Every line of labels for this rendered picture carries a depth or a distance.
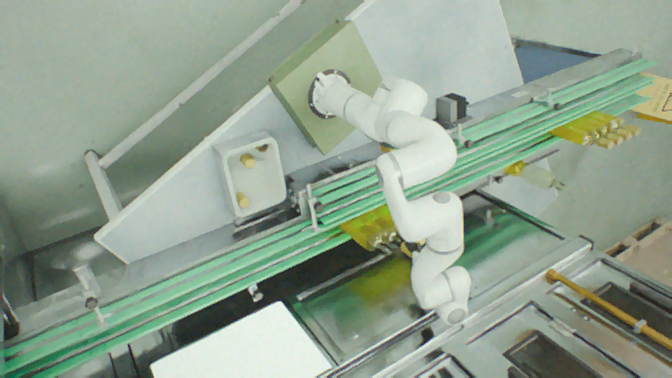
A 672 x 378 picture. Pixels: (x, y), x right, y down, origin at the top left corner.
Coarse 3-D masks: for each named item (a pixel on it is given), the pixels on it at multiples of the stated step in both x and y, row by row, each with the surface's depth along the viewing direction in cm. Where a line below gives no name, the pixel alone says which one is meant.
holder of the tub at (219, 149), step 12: (252, 132) 156; (264, 132) 156; (216, 144) 152; (228, 144) 151; (240, 144) 150; (216, 156) 151; (228, 192) 154; (228, 204) 160; (276, 204) 170; (240, 216) 165; (252, 216) 166; (264, 216) 165
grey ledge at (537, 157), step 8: (544, 152) 221; (552, 152) 223; (528, 160) 217; (536, 160) 218; (504, 168) 210; (504, 176) 210; (472, 184) 203; (480, 184) 206; (456, 192) 199; (464, 192) 202
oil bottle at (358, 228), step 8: (360, 216) 165; (344, 224) 166; (352, 224) 162; (360, 224) 161; (368, 224) 161; (352, 232) 162; (360, 232) 158; (368, 232) 157; (376, 232) 156; (360, 240) 159; (368, 240) 155; (376, 240) 155; (368, 248) 156
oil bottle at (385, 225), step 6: (372, 210) 167; (366, 216) 165; (372, 216) 164; (378, 216) 164; (372, 222) 162; (378, 222) 161; (384, 222) 161; (390, 222) 160; (378, 228) 159; (384, 228) 158; (390, 228) 158; (396, 228) 159; (384, 234) 157; (390, 234) 157; (384, 240) 158
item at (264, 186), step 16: (256, 144) 149; (272, 144) 153; (224, 160) 146; (256, 160) 159; (272, 160) 158; (240, 176) 158; (256, 176) 161; (272, 176) 163; (256, 192) 164; (272, 192) 164; (240, 208) 158; (256, 208) 158
